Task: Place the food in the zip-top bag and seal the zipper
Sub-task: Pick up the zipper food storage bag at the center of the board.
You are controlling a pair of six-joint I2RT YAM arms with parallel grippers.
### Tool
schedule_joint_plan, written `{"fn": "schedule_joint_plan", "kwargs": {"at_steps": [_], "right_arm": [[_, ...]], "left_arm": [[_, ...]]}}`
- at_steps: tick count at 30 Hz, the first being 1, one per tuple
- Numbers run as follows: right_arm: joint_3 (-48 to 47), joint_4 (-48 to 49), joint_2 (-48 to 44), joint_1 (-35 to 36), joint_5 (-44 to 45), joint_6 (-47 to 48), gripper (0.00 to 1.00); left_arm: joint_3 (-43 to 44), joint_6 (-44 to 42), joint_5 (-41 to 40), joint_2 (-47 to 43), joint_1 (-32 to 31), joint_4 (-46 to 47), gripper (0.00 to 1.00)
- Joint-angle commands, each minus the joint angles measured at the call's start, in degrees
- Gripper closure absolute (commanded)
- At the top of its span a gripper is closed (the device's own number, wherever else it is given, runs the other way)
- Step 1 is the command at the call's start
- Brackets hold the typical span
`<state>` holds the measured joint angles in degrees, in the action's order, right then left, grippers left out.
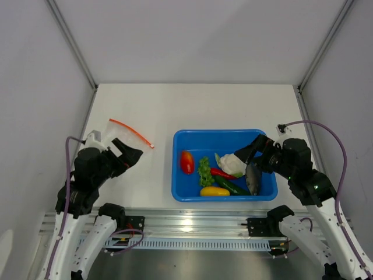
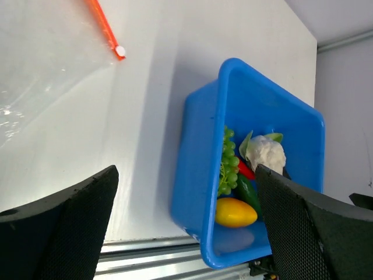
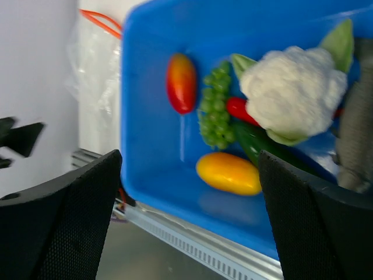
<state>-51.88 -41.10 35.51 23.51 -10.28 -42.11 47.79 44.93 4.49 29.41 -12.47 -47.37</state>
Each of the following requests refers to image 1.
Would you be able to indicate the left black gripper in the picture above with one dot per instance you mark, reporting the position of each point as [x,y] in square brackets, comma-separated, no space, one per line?
[129,157]

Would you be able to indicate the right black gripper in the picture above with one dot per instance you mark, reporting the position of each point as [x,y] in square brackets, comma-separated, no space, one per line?
[261,144]

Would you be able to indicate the grey fish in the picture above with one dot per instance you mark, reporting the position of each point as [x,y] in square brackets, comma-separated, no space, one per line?
[253,179]

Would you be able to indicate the white cauliflower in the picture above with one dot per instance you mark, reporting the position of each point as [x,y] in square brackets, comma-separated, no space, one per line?
[231,164]

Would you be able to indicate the clear zip bag orange zipper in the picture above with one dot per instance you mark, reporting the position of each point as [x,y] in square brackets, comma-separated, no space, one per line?
[126,134]

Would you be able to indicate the green cucumber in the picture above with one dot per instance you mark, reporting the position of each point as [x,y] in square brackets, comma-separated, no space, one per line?
[231,187]

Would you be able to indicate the yellow mango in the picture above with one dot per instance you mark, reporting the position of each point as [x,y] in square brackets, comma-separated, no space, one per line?
[213,191]

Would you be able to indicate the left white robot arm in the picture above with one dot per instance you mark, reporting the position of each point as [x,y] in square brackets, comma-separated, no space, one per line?
[92,167]

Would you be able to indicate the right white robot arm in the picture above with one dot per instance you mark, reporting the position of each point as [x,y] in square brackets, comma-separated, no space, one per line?
[340,256]

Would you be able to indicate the red chili pepper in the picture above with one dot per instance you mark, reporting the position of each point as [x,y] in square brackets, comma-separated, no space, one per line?
[219,172]

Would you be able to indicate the green grape bunch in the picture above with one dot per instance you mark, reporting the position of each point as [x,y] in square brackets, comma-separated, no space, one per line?
[206,178]

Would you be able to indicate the red tomato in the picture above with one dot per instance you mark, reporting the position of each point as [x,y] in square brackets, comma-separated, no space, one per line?
[187,162]

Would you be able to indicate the blue plastic bin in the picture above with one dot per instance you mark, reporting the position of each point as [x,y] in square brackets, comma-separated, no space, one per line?
[201,143]

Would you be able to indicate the white slotted cable duct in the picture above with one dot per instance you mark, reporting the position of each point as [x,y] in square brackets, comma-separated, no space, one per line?
[203,244]

